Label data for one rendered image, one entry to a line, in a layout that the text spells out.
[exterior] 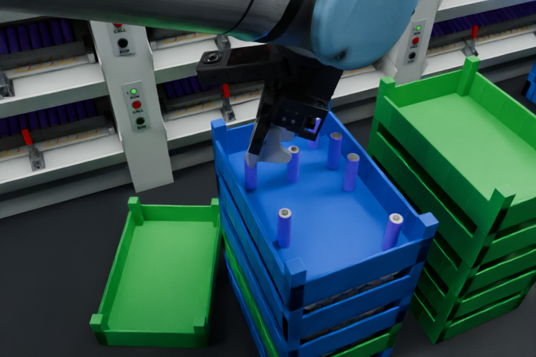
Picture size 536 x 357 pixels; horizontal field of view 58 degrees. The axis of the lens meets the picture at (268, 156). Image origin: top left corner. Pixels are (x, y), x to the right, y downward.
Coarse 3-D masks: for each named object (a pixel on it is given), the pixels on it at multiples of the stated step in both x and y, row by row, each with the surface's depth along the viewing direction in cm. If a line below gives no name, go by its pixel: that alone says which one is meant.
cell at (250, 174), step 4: (244, 156) 69; (244, 160) 70; (256, 164) 70; (248, 168) 70; (256, 168) 71; (248, 172) 71; (252, 172) 71; (256, 172) 71; (248, 176) 71; (252, 176) 71; (256, 176) 72; (248, 180) 72; (252, 180) 72; (256, 180) 72; (248, 184) 72; (252, 184) 72; (256, 184) 73; (248, 188) 73; (252, 188) 73
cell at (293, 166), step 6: (288, 150) 71; (294, 150) 71; (294, 156) 71; (294, 162) 72; (288, 168) 73; (294, 168) 73; (288, 174) 74; (294, 174) 74; (288, 180) 75; (294, 180) 74
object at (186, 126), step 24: (360, 72) 128; (384, 72) 129; (168, 96) 116; (192, 96) 115; (216, 96) 117; (240, 96) 120; (336, 96) 124; (360, 96) 129; (168, 120) 114; (192, 120) 115; (240, 120) 117; (168, 144) 113
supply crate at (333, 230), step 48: (240, 144) 79; (288, 144) 82; (240, 192) 67; (288, 192) 74; (336, 192) 74; (384, 192) 70; (336, 240) 67; (432, 240) 62; (288, 288) 57; (336, 288) 60
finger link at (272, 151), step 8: (272, 128) 63; (272, 136) 63; (280, 136) 63; (264, 144) 64; (272, 144) 64; (280, 144) 64; (248, 152) 65; (264, 152) 65; (272, 152) 65; (280, 152) 65; (288, 152) 65; (248, 160) 66; (256, 160) 66; (264, 160) 66; (272, 160) 66; (280, 160) 66; (288, 160) 66
